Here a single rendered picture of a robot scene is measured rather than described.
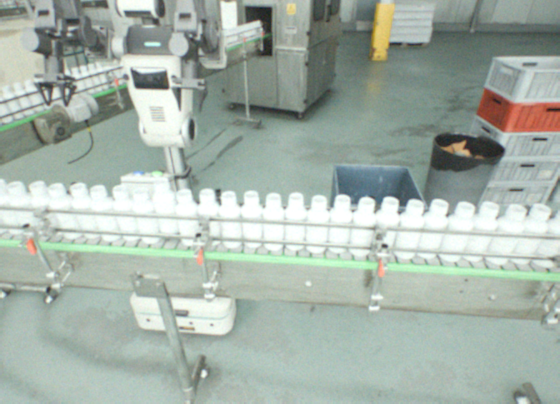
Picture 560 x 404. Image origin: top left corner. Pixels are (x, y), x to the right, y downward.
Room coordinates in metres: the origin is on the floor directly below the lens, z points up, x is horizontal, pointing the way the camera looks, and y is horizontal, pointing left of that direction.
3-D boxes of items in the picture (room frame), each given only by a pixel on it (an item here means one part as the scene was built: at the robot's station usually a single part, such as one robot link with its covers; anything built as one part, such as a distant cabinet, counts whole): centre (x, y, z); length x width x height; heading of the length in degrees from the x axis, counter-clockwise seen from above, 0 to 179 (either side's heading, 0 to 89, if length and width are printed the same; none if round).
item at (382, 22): (8.14, -2.31, 0.55); 0.40 x 0.40 x 1.10; 85
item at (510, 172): (2.50, -1.94, 0.33); 0.61 x 0.41 x 0.22; 91
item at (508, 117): (2.50, -1.94, 0.78); 0.61 x 0.41 x 0.22; 91
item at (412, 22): (10.05, -3.40, 0.50); 1.24 x 1.03 x 1.00; 88
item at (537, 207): (0.67, -0.64, 1.08); 0.06 x 0.06 x 0.17
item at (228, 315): (1.41, 0.48, 0.24); 0.68 x 0.53 x 0.41; 175
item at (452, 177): (2.16, -1.34, 0.32); 0.45 x 0.45 x 0.64
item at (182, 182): (1.42, 0.48, 0.66); 0.11 x 0.11 x 0.40; 85
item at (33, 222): (0.79, 0.72, 1.08); 0.06 x 0.06 x 0.17
